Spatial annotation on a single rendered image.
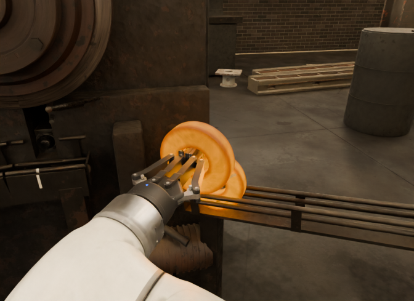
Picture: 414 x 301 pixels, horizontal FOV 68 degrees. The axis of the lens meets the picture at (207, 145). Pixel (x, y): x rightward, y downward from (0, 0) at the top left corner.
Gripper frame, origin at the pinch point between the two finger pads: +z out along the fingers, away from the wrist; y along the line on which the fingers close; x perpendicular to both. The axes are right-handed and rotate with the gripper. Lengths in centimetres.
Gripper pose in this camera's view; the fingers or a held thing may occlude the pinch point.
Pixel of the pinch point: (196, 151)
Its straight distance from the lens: 61.3
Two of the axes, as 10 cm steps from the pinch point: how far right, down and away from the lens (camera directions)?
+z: 3.7, -4.5, 8.1
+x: -0.2, -8.8, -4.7
